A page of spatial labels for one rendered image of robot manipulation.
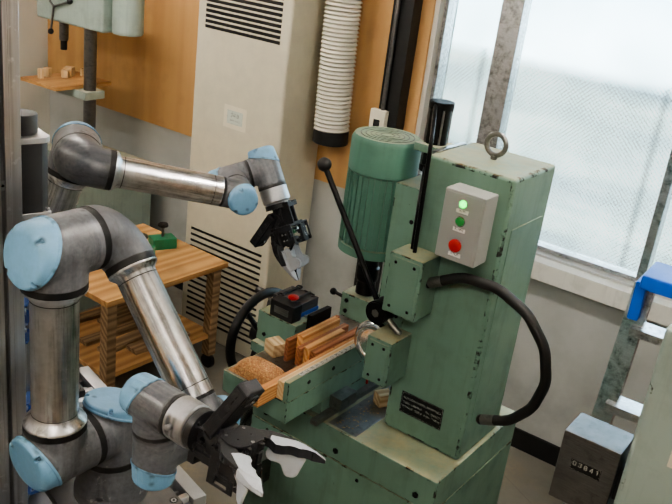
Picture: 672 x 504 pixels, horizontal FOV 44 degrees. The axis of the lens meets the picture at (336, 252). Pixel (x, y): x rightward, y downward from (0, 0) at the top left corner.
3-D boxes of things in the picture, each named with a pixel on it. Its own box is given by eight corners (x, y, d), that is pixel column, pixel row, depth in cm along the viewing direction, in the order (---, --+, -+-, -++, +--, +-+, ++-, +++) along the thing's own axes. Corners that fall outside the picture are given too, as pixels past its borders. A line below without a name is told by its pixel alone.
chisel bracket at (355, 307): (352, 311, 233) (356, 283, 230) (394, 330, 225) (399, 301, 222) (336, 319, 227) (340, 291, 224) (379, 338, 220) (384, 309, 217)
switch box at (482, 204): (447, 248, 192) (459, 181, 187) (485, 262, 187) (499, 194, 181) (433, 254, 188) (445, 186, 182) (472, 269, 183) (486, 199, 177)
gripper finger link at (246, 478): (257, 523, 118) (244, 486, 127) (265, 487, 117) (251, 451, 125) (236, 524, 117) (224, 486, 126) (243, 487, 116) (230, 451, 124)
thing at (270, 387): (377, 334, 240) (379, 322, 239) (383, 337, 239) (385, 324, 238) (250, 404, 199) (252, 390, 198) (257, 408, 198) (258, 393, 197)
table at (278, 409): (334, 309, 266) (336, 292, 264) (415, 345, 250) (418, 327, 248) (194, 375, 219) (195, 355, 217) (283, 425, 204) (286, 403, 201)
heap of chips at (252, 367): (251, 357, 220) (252, 345, 218) (292, 379, 212) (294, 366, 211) (227, 369, 213) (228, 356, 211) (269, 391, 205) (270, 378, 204)
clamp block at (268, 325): (288, 322, 247) (291, 294, 244) (324, 339, 240) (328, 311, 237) (254, 338, 236) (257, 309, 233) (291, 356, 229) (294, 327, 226)
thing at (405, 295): (399, 300, 204) (409, 242, 198) (431, 313, 199) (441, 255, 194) (380, 310, 198) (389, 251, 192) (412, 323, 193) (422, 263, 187)
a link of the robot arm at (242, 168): (211, 180, 212) (252, 168, 215) (203, 167, 222) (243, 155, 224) (219, 208, 216) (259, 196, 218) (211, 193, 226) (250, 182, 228)
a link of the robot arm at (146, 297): (110, 210, 164) (220, 439, 160) (62, 222, 155) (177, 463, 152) (141, 184, 156) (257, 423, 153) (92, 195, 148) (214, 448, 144)
